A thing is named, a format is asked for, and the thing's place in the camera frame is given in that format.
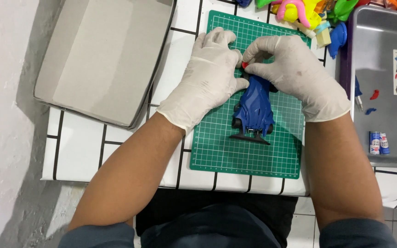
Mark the person's right hand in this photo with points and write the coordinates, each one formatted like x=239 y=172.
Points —
x=300 y=74

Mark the person's left hand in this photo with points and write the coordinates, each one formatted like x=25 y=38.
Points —
x=207 y=77

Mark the blue toy race car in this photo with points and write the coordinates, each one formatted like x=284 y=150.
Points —
x=253 y=106

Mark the green cutting mat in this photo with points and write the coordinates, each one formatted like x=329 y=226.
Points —
x=250 y=100

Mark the blue plastic toy part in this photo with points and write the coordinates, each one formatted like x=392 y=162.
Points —
x=338 y=38

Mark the heap of colourful plastic toys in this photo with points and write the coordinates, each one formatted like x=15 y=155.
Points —
x=322 y=12

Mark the red plastic piece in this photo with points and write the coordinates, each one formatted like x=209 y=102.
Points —
x=374 y=94

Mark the blue plastic piece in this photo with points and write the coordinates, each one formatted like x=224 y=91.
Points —
x=370 y=111

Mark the metal tray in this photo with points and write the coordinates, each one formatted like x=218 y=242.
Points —
x=384 y=86

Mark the blue white battery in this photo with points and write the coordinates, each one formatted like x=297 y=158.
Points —
x=374 y=142
x=384 y=143

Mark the grey cardboard box lid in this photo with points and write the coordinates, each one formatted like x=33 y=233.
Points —
x=105 y=58

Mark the white tablecloth with black lines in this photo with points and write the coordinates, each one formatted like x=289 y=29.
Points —
x=81 y=148

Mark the person's dark clothing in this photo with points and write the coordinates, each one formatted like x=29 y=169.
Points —
x=219 y=224

